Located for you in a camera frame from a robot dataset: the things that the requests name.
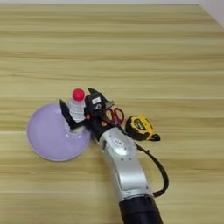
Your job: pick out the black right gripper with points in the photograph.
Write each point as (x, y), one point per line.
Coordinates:
(100, 125)

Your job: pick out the yellow black tape measure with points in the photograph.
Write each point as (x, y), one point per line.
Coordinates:
(140, 126)

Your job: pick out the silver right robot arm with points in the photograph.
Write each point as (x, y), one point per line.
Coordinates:
(128, 169)

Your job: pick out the clear bottle red cap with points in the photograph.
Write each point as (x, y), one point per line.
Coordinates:
(78, 100)

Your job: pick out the purple round plate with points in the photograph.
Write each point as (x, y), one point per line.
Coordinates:
(46, 134)

